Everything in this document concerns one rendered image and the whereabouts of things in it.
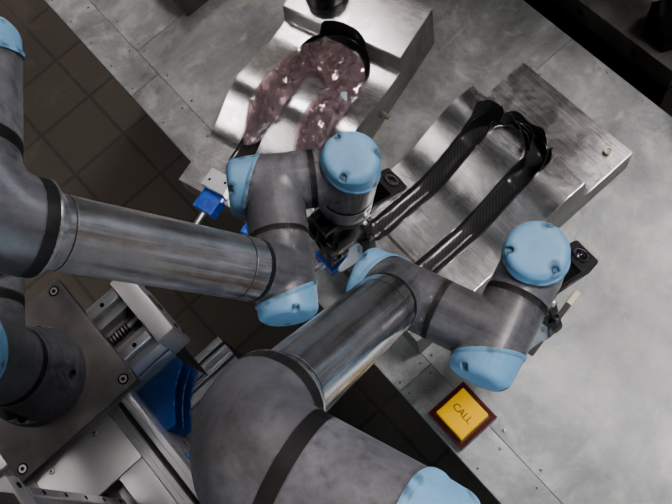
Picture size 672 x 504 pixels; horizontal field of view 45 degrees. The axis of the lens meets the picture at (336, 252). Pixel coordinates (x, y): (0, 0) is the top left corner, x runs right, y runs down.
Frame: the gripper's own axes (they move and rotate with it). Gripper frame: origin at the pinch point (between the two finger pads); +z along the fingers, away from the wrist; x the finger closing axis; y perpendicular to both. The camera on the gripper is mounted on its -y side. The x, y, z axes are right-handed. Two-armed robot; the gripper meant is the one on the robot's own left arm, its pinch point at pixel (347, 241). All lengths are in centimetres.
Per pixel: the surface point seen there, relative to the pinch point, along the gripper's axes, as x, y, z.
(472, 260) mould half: 15.3, -14.3, 1.9
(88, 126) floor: -109, 7, 113
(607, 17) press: -4, -71, 7
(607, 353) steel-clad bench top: 41.1, -21.9, 5.6
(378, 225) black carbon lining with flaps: -0.1, -7.5, 5.2
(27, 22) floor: -159, -1, 119
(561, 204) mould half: 18.5, -29.1, -5.6
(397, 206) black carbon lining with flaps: -0.5, -12.2, 4.7
